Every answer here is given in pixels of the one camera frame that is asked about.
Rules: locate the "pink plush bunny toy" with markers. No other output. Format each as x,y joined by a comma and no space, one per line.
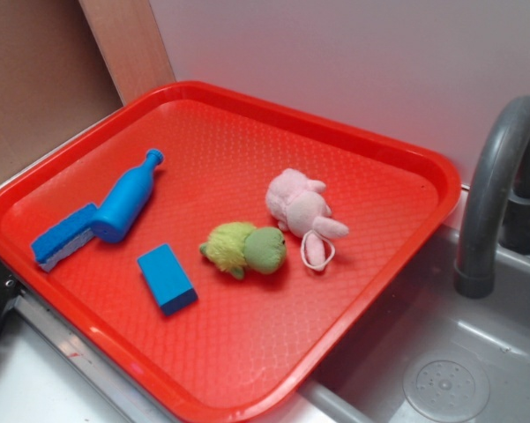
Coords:
298,205

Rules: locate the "blue and white sponge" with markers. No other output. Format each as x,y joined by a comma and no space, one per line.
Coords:
64,238

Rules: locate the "wooden vertical board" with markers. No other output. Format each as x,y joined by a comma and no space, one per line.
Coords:
131,46

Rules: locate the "green plush turtle toy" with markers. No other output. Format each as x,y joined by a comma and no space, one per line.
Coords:
236,247

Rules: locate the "grey toy sink basin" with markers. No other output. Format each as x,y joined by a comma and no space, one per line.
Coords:
424,353

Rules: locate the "grey curved faucet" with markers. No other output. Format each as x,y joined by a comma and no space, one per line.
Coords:
497,213

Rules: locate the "blue rectangular block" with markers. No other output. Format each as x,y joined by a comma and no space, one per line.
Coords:
166,279

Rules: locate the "red plastic tray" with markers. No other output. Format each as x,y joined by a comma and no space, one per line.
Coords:
243,346

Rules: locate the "brown cardboard panel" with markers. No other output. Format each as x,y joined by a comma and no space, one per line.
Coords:
53,81

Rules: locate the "blue plastic bottle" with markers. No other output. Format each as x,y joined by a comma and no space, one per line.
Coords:
119,210

